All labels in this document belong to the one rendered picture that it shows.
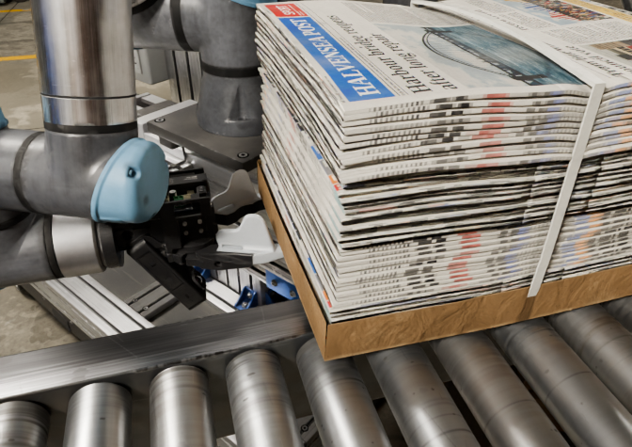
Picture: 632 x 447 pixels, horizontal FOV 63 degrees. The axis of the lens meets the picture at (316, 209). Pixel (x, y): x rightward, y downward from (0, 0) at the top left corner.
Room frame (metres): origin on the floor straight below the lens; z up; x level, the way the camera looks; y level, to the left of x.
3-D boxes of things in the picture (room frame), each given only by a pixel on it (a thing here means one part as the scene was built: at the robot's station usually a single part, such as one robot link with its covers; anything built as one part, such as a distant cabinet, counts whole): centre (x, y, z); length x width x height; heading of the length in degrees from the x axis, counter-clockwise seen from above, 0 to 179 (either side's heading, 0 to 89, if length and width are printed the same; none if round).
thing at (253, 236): (0.45, 0.06, 0.82); 0.09 x 0.03 x 0.06; 78
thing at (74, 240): (0.45, 0.25, 0.82); 0.08 x 0.05 x 0.08; 16
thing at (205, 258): (0.45, 0.11, 0.80); 0.09 x 0.05 x 0.02; 78
